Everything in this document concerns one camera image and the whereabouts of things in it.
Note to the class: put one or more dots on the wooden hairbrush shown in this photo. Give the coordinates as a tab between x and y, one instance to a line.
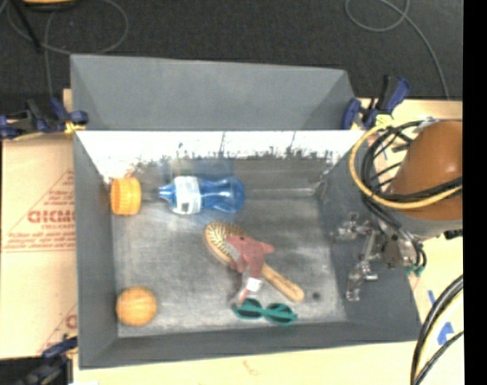
219	237

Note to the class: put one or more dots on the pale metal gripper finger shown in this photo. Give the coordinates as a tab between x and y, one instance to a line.
353	228
359	275

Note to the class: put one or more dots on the grey metal bin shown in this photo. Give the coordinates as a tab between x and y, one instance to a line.
195	255

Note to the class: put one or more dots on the green sunglasses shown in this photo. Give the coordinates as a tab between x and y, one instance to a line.
249	310

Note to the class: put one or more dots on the brown cardboard board, red print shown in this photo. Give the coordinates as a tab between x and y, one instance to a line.
34	263

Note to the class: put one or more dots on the blue clear plastic bottle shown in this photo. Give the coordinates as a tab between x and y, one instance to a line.
211	195

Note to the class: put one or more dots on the pink toy dolphin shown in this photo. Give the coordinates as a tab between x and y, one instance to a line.
251	257

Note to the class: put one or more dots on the orange ball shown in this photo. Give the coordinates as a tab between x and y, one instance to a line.
136	306

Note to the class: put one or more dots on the black cylinder on white bracket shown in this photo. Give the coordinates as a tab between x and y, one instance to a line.
453	234

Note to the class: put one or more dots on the orange ribbed cup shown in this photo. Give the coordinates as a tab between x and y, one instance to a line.
126	195

